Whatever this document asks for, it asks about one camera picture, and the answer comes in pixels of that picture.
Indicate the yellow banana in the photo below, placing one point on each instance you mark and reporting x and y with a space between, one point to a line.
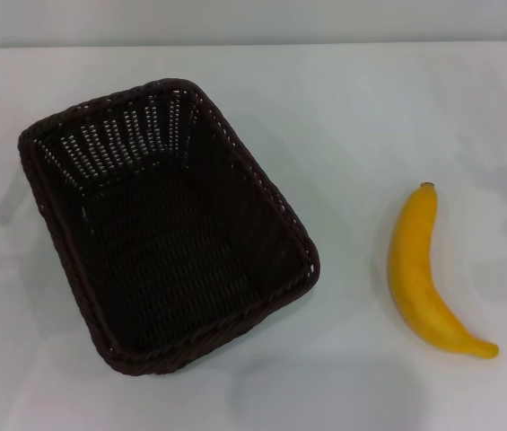
414 269

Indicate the dark brown woven basket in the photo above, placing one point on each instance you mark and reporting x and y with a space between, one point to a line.
181 251

